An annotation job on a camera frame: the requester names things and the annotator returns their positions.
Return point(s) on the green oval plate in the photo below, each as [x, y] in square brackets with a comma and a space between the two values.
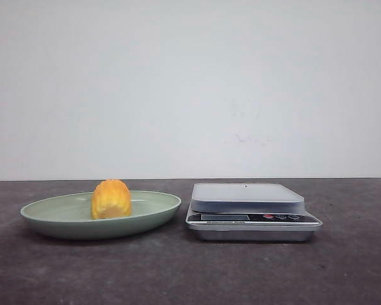
[69, 216]

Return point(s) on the silver digital kitchen scale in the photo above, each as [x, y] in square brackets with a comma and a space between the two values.
[249, 212]

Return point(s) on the yellow corn cob piece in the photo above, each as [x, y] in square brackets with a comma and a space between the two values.
[110, 199]

